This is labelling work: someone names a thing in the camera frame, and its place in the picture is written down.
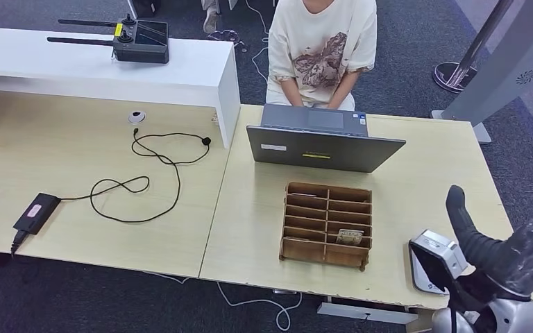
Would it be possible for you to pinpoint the grey card reader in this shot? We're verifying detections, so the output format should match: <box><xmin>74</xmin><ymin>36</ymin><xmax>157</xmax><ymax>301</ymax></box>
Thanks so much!
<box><xmin>409</xmin><ymin>248</ymin><xmax>451</xmax><ymax>296</ymax></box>

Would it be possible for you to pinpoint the person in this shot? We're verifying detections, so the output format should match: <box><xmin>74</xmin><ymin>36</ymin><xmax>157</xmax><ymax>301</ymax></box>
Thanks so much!
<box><xmin>265</xmin><ymin>0</ymin><xmax>378</xmax><ymax>111</ymax></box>

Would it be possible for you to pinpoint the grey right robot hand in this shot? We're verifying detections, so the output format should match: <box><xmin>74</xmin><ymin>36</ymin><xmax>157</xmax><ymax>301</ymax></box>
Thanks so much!
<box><xmin>446</xmin><ymin>183</ymin><xmax>533</xmax><ymax>298</ymax></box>

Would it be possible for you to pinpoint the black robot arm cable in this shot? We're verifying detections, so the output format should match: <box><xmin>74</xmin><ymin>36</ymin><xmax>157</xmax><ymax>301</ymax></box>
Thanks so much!
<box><xmin>448</xmin><ymin>293</ymin><xmax>459</xmax><ymax>333</ymax></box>

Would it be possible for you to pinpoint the black power cord plug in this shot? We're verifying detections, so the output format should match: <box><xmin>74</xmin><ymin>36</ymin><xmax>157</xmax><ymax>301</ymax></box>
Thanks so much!
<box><xmin>10</xmin><ymin>230</ymin><xmax>30</xmax><ymax>257</ymax></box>

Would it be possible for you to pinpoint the grey table foot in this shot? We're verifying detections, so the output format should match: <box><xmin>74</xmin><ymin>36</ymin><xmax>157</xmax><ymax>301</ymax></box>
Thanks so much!
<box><xmin>317</xmin><ymin>302</ymin><xmax>418</xmax><ymax>325</ymax></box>

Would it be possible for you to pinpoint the grey laptop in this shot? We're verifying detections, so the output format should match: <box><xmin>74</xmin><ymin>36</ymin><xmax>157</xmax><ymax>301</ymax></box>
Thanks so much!
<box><xmin>246</xmin><ymin>103</ymin><xmax>407</xmax><ymax>173</ymax></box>

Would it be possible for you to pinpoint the white desk shelf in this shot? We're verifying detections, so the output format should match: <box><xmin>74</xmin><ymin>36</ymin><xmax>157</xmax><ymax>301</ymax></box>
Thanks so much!
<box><xmin>0</xmin><ymin>26</ymin><xmax>242</xmax><ymax>149</ymax></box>

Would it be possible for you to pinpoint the black remote controller with antennas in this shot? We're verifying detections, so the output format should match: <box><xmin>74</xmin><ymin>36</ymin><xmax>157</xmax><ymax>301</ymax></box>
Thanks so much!
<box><xmin>46</xmin><ymin>13</ymin><xmax>170</xmax><ymax>65</ymax></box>

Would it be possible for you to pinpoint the person's shoe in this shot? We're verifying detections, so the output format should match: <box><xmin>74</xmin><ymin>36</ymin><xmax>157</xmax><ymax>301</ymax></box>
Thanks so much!
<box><xmin>201</xmin><ymin>0</ymin><xmax>221</xmax><ymax>35</ymax></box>

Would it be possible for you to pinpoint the wooden card organizer box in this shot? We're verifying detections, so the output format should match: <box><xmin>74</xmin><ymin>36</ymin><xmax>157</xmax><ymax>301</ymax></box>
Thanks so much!
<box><xmin>279</xmin><ymin>182</ymin><xmax>373</xmax><ymax>272</ymax></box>

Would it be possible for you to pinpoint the purple tangled cable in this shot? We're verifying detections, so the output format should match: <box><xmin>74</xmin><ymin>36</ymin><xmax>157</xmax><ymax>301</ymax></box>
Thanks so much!
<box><xmin>208</xmin><ymin>29</ymin><xmax>248</xmax><ymax>51</ymax></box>

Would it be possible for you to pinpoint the silver stanchion post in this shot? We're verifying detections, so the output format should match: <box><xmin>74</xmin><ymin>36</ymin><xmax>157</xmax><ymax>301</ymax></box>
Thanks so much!
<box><xmin>432</xmin><ymin>0</ymin><xmax>515</xmax><ymax>94</ymax></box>

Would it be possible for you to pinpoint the white floor cable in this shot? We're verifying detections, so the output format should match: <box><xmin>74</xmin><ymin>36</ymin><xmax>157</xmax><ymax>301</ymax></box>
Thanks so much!
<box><xmin>141</xmin><ymin>271</ymin><xmax>304</xmax><ymax>332</ymax></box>
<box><xmin>244</xmin><ymin>0</ymin><xmax>272</xmax><ymax>85</ymax></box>

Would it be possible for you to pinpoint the grey kiosk stand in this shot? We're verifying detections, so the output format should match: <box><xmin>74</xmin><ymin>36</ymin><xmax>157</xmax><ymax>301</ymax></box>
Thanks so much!
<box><xmin>430</xmin><ymin>0</ymin><xmax>533</xmax><ymax>144</ymax></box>

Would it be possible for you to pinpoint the black box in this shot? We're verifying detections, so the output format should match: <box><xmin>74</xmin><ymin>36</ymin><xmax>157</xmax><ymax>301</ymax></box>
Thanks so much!
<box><xmin>129</xmin><ymin>0</ymin><xmax>161</xmax><ymax>19</ymax></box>

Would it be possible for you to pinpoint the black power adapter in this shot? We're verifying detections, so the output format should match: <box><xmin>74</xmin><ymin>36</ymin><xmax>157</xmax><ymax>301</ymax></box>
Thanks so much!
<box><xmin>12</xmin><ymin>193</ymin><xmax>62</xmax><ymax>236</ymax></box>

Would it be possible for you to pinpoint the black adapter cable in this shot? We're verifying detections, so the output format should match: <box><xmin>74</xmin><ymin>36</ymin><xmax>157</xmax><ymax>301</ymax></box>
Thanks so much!
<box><xmin>58</xmin><ymin>129</ymin><xmax>212</xmax><ymax>225</ymax></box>

